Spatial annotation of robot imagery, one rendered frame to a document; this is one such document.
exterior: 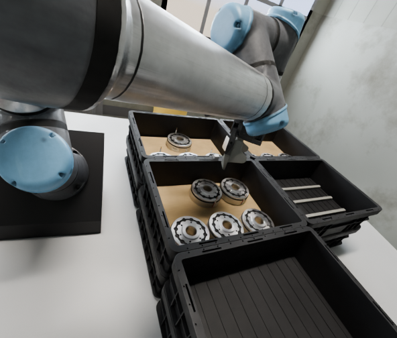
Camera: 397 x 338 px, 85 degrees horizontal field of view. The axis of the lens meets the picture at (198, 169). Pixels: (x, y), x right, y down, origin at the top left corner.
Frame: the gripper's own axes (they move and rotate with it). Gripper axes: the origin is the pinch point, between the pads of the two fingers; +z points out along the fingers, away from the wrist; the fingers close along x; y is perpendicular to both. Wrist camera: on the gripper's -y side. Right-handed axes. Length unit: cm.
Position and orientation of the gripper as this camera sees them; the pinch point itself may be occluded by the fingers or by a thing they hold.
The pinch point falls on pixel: (224, 159)
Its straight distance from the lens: 61.7
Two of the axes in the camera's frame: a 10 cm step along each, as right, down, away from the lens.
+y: 9.4, 3.3, -1.0
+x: 2.6, -4.8, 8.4
